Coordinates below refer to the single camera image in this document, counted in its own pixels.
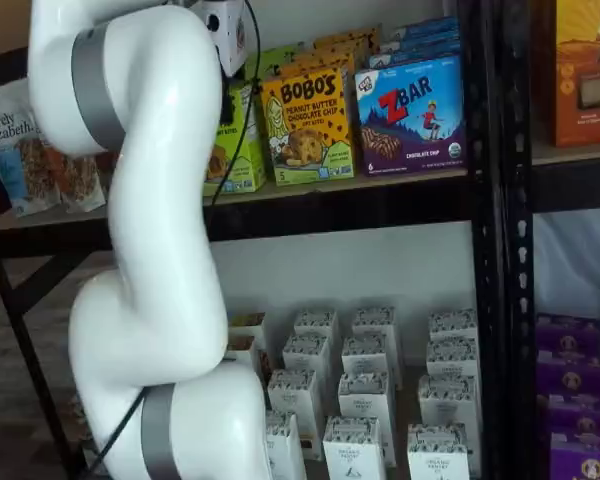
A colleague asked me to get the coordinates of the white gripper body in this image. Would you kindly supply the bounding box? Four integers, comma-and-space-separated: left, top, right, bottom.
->
192, 0, 247, 77

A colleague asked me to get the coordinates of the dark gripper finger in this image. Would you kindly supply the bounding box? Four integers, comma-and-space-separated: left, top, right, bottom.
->
219, 73, 238, 127

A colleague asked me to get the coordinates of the green Bobo's apple pie box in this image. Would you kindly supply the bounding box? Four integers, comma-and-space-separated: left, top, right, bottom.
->
203, 82, 267, 197
257, 42, 309, 59
244, 49, 301, 84

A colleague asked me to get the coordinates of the yellow Bobo's peanut butter box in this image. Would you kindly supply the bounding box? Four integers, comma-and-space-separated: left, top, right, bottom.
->
279, 48, 357, 76
259, 66, 356, 188
311, 25, 382, 57

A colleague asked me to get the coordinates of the black metal shelf rack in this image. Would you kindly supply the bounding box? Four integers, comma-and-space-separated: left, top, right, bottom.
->
502, 0, 600, 480
0, 0, 504, 480

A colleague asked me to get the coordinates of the blue purple Zbar box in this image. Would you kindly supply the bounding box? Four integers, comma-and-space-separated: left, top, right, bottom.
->
389, 16, 460, 39
378, 28, 461, 54
367, 40, 462, 71
354, 53, 468, 177

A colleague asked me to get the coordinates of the light wooden shelf board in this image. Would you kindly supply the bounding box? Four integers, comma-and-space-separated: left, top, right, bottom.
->
0, 167, 469, 234
532, 142, 600, 167

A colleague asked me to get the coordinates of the white yellow granola box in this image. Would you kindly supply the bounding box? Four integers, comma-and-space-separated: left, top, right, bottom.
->
224, 334, 258, 371
228, 312, 269, 351

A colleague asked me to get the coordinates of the white floral print box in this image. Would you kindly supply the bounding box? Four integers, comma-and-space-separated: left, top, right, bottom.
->
322, 416, 387, 480
293, 309, 341, 346
265, 410, 309, 480
337, 372, 397, 469
417, 374, 481, 474
281, 334, 334, 401
267, 368, 326, 462
425, 338, 481, 381
351, 306, 400, 346
427, 308, 479, 346
340, 334, 401, 391
406, 423, 470, 480

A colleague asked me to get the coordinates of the orange cardboard box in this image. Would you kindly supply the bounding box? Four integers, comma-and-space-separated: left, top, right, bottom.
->
533, 0, 600, 149

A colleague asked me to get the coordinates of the purple cardboard box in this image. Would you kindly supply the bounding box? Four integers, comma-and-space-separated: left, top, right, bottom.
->
536, 313, 600, 354
546, 393, 600, 439
549, 433, 600, 480
536, 349, 600, 396

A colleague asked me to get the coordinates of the granola bag orange label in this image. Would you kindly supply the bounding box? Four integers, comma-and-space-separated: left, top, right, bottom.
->
43, 144, 107, 214

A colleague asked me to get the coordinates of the granola bag blue label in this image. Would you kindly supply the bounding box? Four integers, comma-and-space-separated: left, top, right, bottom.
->
0, 79, 64, 217

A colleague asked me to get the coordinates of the white pantry boxes group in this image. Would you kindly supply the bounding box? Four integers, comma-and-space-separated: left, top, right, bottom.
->
259, 309, 481, 480

